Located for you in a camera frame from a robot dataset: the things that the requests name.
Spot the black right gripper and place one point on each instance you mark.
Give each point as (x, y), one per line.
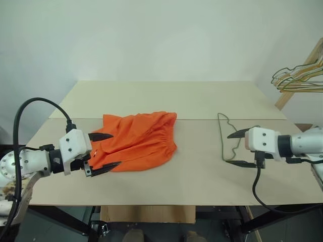
(260, 158)

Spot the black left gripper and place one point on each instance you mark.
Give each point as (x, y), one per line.
(78, 165)

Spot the orange shorts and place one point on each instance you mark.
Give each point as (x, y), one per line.
(141, 141)

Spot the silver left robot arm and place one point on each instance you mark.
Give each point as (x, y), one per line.
(32, 161)

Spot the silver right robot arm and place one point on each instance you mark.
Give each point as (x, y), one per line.
(302, 143)

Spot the wooden hanger rack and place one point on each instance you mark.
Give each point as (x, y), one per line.
(286, 97)

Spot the cardboard box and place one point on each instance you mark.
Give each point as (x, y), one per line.
(146, 214)

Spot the wooden stick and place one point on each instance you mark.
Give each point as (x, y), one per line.
(253, 224)

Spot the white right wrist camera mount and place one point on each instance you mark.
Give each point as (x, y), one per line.
(262, 138)

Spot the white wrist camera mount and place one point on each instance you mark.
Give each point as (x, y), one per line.
(73, 143)
(262, 138)

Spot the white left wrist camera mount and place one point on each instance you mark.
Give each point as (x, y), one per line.
(73, 143)

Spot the black table frame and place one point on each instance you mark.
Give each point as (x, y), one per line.
(70, 219)

